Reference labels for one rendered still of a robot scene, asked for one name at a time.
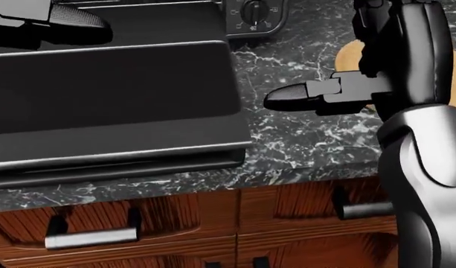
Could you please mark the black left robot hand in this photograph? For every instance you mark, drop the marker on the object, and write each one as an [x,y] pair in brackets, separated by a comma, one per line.
[64,22]

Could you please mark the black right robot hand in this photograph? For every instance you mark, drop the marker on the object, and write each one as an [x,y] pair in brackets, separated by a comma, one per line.
[413,50]

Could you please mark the round wooden plate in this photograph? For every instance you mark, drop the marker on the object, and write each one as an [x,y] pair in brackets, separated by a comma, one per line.
[348,56]

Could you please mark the black oven door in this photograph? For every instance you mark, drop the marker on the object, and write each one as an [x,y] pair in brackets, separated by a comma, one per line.
[112,97]

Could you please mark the black toaster oven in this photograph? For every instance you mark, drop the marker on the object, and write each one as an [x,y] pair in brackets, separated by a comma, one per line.
[198,19]

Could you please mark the black oven control knob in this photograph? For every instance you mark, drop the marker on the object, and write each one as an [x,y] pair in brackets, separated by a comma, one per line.
[257,9]

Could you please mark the wooden drawer front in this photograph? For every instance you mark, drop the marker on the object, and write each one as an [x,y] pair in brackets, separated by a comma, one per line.
[302,223]
[168,223]

